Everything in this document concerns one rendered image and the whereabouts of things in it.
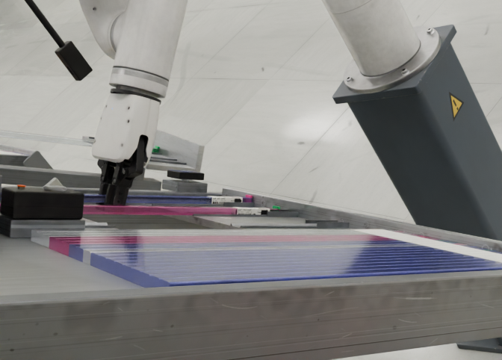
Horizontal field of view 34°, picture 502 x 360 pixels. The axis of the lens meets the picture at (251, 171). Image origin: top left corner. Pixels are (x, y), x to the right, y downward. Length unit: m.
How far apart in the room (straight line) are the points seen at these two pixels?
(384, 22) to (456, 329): 0.79
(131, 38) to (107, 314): 0.71
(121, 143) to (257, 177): 1.78
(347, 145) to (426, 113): 1.31
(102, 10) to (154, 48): 0.13
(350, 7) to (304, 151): 1.49
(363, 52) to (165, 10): 0.43
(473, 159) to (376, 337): 0.95
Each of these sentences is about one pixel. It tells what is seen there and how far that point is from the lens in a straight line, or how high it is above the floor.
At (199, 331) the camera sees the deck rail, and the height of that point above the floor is 1.06.
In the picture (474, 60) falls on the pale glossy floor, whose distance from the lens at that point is 2.90.
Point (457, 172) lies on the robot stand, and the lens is 1.59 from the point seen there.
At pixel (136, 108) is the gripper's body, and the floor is 1.00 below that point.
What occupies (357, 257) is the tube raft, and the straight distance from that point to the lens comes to 0.83.
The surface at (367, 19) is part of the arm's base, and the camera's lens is 1.46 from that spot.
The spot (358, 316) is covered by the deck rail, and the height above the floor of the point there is 0.95.
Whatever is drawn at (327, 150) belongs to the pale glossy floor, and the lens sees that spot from 2.83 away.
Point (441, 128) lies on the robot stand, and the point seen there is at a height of 0.59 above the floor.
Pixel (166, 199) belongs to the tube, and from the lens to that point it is 1.26.
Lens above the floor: 1.40
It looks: 28 degrees down
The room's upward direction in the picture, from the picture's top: 34 degrees counter-clockwise
